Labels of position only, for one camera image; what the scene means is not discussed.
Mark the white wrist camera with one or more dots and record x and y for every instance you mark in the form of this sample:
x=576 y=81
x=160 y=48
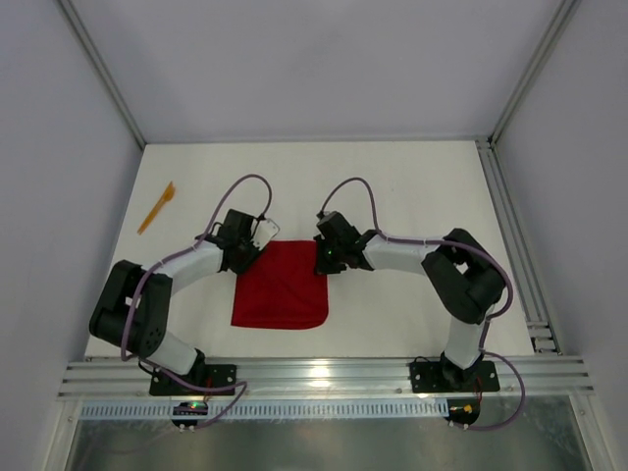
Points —
x=265 y=231
x=335 y=225

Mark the red cloth napkin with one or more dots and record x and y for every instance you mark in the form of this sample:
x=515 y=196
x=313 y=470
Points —
x=281 y=290

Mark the white slotted cable duct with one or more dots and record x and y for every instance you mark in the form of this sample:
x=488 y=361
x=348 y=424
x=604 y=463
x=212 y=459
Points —
x=266 y=409

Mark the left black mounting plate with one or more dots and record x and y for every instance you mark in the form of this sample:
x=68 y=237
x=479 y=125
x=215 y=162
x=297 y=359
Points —
x=205 y=376

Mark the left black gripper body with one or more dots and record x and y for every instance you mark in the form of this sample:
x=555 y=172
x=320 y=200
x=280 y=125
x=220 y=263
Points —
x=244 y=256

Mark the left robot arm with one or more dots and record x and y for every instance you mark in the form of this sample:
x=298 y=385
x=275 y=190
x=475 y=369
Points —
x=133 y=308

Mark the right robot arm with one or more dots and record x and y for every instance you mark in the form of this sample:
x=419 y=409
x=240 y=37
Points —
x=462 y=273

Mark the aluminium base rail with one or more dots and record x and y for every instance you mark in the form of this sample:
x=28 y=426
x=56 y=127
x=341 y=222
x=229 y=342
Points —
x=320 y=378

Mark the aluminium frame post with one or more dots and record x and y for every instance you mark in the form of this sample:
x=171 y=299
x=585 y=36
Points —
x=547 y=43
x=78 y=28

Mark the black mounting plate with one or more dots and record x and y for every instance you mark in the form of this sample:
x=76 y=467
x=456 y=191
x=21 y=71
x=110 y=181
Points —
x=444 y=377
x=205 y=376

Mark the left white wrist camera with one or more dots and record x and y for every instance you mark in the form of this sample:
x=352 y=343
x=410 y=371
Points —
x=265 y=231

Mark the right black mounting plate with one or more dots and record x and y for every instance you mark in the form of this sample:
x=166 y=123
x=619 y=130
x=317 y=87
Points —
x=444 y=377

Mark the right aluminium frame post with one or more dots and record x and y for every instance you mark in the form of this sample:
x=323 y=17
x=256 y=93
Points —
x=547 y=43

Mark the orange plastic fork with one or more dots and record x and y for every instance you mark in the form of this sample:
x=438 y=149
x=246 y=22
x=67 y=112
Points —
x=166 y=196

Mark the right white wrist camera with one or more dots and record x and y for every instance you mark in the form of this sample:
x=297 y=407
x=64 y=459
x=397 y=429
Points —
x=335 y=225

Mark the left aluminium frame post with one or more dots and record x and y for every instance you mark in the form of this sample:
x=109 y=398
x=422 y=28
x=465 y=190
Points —
x=78 y=28

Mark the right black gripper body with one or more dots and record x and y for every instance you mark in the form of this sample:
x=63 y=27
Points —
x=325 y=260

